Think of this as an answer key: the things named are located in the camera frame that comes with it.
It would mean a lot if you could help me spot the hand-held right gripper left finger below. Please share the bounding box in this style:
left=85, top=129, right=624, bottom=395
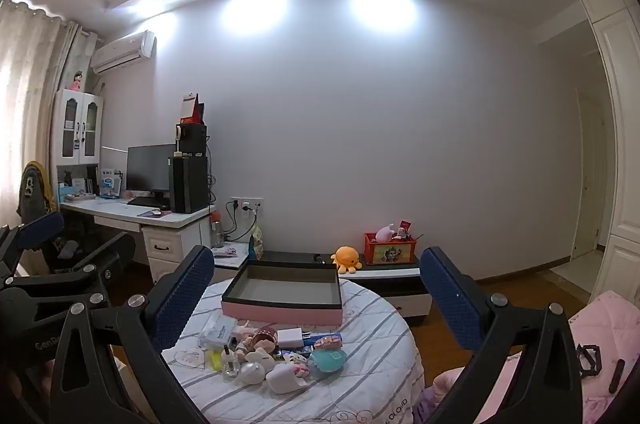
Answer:
left=50, top=245, right=216, bottom=424

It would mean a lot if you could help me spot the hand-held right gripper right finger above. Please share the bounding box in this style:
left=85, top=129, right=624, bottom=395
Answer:
left=420, top=247, right=583, bottom=424

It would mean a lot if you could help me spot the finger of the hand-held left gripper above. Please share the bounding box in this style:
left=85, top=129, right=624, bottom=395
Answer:
left=2, top=231, right=137, bottom=294
left=0, top=210, right=66, bottom=277

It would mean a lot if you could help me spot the baby doll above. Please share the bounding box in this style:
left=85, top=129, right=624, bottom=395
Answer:
left=234, top=323, right=261, bottom=357

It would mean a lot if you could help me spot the small glass bottle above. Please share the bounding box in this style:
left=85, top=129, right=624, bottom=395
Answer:
left=221, top=344, right=240, bottom=379

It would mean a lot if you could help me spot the rose gold jar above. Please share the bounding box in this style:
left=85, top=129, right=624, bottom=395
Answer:
left=251, top=326, right=280, bottom=352

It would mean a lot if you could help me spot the pink storage box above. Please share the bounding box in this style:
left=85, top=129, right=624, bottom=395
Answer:
left=221, top=260, right=343, bottom=326

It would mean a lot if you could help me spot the white round figurine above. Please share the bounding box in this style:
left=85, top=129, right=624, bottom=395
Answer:
left=239, top=360, right=266, bottom=386

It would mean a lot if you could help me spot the white ceramic holder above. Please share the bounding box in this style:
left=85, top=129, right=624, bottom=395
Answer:
left=265, top=361, right=311, bottom=397

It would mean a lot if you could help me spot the teal round compact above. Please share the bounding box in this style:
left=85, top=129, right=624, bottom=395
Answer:
left=307, top=348, right=347, bottom=380

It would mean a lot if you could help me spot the black office chair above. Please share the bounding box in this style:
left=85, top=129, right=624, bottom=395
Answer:
left=42, top=209, right=121, bottom=275

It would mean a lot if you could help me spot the dark hooded jacket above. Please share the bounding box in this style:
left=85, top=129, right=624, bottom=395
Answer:
left=16, top=161, right=58, bottom=220

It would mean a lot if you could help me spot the black and white low cabinet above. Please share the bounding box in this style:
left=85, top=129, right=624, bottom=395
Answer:
left=212, top=244, right=435, bottom=319

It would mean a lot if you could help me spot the white desk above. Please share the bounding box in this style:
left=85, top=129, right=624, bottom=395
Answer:
left=59, top=197, right=217, bottom=285

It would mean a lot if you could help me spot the clear heart sticker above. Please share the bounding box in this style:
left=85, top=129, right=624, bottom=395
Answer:
left=175, top=344, right=207, bottom=370

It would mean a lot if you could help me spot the stack of papers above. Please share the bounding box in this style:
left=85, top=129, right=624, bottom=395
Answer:
left=212, top=244, right=250, bottom=259

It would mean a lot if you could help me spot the blue and white box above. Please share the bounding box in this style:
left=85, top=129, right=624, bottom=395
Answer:
left=99, top=169, right=122, bottom=197

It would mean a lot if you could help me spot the red toy crate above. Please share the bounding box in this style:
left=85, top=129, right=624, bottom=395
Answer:
left=364, top=231, right=417, bottom=265

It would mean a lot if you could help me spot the snack bag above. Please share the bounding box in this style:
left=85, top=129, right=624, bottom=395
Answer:
left=248, top=225, right=264, bottom=261

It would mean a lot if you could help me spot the black computer monitor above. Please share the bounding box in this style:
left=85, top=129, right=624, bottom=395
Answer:
left=126, top=144, right=177, bottom=205

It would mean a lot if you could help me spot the black computer tower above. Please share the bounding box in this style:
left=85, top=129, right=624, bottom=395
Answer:
left=168, top=155, right=209, bottom=214

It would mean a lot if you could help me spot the white charger plug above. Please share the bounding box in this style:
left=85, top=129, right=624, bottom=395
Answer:
left=276, top=328, right=304, bottom=349

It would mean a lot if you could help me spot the round table, striped cloth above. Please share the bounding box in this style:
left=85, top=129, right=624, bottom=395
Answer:
left=162, top=277, right=426, bottom=424

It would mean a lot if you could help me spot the orange octopus plush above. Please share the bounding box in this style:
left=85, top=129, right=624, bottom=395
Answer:
left=330, top=246, right=362, bottom=274

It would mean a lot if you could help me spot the beige curtain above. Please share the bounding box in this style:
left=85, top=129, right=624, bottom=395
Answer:
left=0, top=0, right=96, bottom=275

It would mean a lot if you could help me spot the white glass-door cabinet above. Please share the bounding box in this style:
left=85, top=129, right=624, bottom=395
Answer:
left=52, top=89, right=105, bottom=197

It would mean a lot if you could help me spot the black speaker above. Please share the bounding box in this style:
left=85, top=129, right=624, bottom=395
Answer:
left=176, top=123, right=208, bottom=156

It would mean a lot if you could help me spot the pink blanket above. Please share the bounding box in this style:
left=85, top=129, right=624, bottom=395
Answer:
left=430, top=289, right=637, bottom=424

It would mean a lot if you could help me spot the white door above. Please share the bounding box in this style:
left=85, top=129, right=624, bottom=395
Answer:
left=572, top=87, right=608, bottom=260

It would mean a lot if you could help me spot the white air conditioner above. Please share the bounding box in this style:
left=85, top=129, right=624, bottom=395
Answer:
left=90, top=31, right=156, bottom=74

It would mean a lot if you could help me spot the white wardrobe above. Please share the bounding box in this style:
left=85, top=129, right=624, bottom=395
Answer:
left=552, top=0, right=640, bottom=305

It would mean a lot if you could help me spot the black plastic frame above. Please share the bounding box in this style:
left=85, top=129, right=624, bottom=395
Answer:
left=575, top=343, right=603, bottom=372

